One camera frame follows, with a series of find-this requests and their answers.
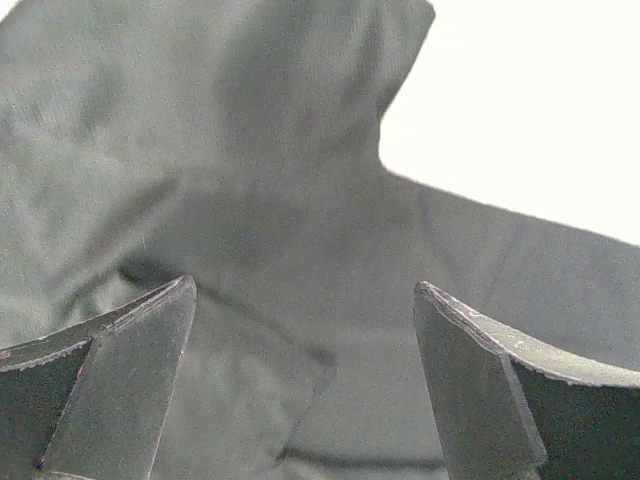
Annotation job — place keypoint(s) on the black t-shirt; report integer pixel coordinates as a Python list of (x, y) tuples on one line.
[(237, 142)]

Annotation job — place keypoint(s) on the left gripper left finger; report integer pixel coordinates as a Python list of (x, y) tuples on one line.
[(90, 401)]

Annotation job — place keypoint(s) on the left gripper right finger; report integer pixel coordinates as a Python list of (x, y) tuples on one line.
[(509, 406)]

